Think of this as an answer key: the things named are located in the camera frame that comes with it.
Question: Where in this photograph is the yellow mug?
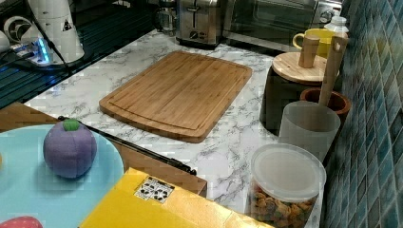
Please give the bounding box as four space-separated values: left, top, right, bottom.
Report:
292 28 335 58

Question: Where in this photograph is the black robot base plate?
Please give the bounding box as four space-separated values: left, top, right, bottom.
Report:
15 47 94 71

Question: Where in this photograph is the dark canister with wooden lid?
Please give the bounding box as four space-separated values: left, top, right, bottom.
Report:
259 52 327 135

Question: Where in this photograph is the brown wooden utensil holder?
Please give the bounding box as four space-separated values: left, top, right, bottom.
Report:
299 87 352 126

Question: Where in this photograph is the translucent white plastic cup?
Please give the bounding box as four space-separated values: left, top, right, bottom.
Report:
278 101 341 162

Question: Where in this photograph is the clear jar of colourful snacks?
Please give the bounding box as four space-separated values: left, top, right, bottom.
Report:
245 143 326 228

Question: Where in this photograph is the yellow cardboard box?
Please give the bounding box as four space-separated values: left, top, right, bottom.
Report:
79 168 273 228

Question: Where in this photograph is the light blue plate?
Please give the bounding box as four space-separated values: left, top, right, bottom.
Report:
0 124 124 228

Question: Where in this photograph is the glass jar behind toaster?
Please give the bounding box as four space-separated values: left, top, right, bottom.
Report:
153 0 177 36

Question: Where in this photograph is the stainless toaster oven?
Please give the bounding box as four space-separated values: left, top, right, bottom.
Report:
222 0 343 51

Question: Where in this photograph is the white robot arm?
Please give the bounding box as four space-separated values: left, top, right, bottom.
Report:
3 0 85 67

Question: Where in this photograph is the red plush strawberry toy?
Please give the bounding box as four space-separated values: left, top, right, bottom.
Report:
0 216 43 228

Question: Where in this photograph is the purple plush eggplant toy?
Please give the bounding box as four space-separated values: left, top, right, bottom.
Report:
43 119 97 179

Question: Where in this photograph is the wooden spatula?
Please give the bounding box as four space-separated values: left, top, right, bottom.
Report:
318 32 348 106

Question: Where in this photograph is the bamboo cutting board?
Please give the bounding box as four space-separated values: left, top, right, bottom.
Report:
99 51 252 143

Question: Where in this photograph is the clear plastic bottle white cap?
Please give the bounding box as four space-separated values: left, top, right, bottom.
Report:
324 16 349 33

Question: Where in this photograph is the silver two-slot toaster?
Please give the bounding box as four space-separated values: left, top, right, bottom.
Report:
176 0 226 47

